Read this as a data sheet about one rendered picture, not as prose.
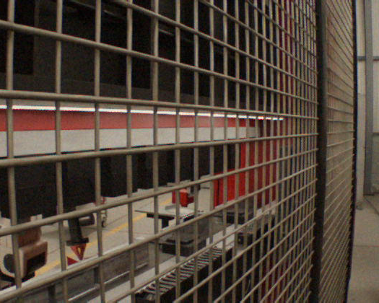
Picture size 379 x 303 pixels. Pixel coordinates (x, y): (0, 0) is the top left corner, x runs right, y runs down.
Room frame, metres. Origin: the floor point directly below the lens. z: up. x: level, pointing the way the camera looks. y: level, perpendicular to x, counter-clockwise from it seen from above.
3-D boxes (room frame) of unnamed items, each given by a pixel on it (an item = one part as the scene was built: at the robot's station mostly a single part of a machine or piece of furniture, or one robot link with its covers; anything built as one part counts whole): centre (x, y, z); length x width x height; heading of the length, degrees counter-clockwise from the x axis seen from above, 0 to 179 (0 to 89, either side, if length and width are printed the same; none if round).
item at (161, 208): (1.96, 0.10, 1.00); 0.26 x 0.18 x 0.01; 61
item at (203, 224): (1.85, -0.01, 0.92); 0.39 x 0.06 x 0.10; 151
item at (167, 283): (1.03, -0.01, 1.02); 0.44 x 0.06 x 0.04; 151
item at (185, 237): (1.38, 0.07, 1.01); 0.26 x 0.12 x 0.05; 61
